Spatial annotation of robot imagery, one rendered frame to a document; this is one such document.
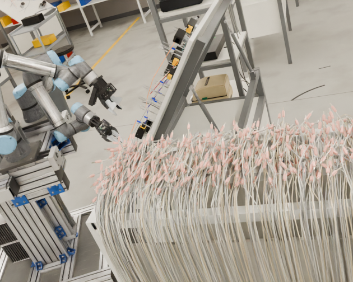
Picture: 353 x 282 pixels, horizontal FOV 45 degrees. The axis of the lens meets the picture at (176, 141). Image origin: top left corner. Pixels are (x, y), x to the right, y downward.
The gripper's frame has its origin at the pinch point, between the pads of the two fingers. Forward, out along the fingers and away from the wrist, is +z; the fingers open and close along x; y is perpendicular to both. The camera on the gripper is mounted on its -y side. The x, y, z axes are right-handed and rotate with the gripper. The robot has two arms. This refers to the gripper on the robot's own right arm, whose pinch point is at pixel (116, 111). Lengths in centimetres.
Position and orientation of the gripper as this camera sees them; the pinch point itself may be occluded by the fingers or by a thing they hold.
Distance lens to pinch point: 229.4
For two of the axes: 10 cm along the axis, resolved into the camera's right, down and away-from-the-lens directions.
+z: 6.6, 7.2, 2.1
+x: 2.1, -4.4, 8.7
